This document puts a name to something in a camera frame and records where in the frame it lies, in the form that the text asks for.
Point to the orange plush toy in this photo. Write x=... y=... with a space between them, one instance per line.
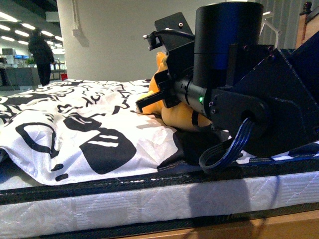
x=181 y=116

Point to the white quilted mattress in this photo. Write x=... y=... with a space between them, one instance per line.
x=104 y=210

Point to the black and white patterned blanket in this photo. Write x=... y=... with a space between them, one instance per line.
x=78 y=130

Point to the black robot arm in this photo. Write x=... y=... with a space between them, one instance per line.
x=222 y=72

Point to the wooden headboard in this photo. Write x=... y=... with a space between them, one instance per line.
x=308 y=23

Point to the wooden bed frame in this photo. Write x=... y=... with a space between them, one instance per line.
x=303 y=225

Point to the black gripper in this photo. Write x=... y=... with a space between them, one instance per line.
x=168 y=87

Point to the white wall junction box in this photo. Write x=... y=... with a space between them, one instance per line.
x=77 y=33

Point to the person in black clothes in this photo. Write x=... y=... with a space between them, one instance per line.
x=42 y=54

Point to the white desk lamp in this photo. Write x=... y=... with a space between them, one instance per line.
x=266 y=16

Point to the red bin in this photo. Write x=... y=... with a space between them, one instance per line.
x=64 y=76

